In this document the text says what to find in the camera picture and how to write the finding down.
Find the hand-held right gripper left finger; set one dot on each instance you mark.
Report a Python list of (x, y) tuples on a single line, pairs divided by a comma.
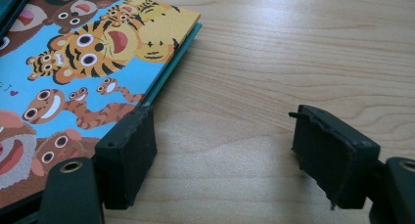
[(124, 158)]

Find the dark blue monster picture book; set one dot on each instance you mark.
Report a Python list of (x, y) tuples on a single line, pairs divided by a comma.
[(9, 2)]

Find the cartoon animal picture book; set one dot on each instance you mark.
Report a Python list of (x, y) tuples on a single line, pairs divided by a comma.
[(98, 80)]

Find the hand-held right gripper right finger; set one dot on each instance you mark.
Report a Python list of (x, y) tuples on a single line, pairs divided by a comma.
[(332, 158)]

